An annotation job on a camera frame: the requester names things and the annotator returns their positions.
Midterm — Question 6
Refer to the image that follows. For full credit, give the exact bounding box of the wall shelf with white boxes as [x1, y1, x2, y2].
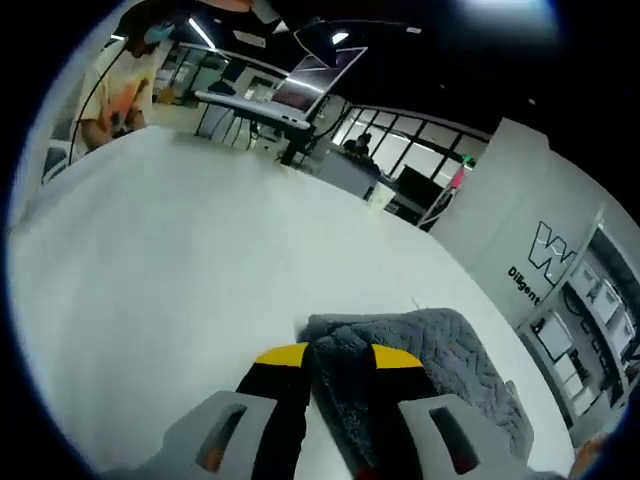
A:
[517, 209, 637, 429]

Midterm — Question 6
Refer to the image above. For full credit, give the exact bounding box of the white pillar with black logo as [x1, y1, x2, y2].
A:
[429, 117, 609, 331]

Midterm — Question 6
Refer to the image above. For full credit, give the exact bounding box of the black cable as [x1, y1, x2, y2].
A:
[69, 39, 127, 164]

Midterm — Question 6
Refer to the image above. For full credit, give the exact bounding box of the grey cabinet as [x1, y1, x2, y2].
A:
[319, 149, 396, 200]

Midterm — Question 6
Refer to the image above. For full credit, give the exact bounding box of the grey towel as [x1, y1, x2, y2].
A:
[297, 307, 534, 469]

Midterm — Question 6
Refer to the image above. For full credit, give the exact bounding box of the black monitor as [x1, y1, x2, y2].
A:
[394, 164, 446, 211]

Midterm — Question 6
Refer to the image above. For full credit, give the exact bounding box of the open laptop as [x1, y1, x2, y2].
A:
[272, 46, 369, 126]

